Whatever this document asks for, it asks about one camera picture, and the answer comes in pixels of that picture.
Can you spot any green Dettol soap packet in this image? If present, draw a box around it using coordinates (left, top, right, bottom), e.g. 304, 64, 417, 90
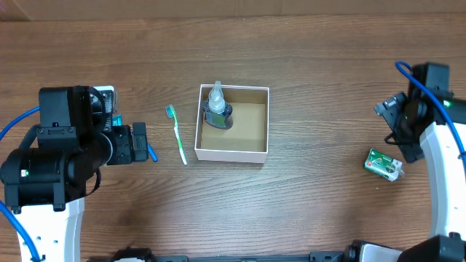
363, 148, 404, 182

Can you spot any green white toothbrush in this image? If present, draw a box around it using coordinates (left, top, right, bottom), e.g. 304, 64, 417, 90
165, 104, 187, 166

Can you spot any purple soap pump bottle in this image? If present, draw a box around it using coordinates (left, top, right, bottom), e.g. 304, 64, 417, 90
203, 81, 233, 130

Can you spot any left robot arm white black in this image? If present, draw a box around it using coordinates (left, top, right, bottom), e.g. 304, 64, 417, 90
1, 86, 149, 261

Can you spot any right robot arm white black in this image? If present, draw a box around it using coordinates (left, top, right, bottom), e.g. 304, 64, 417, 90
358, 61, 465, 261

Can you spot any blue toothbrush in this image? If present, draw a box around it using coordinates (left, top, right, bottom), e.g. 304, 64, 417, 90
147, 143, 158, 162

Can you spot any white toothpaste tube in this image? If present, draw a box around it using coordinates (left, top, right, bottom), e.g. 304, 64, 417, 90
92, 85, 118, 132

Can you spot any white cardboard box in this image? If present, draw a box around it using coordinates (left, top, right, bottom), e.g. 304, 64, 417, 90
194, 84, 269, 164

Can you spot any right blue cable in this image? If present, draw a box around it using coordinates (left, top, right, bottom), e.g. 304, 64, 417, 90
395, 60, 466, 164

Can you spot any blue cable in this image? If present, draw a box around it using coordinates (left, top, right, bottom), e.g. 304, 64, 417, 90
0, 106, 40, 262
395, 60, 466, 164

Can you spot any left blue cable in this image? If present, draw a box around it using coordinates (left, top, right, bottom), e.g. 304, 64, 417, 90
0, 106, 40, 262

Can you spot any black base frame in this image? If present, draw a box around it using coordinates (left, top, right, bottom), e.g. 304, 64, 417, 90
87, 240, 361, 262

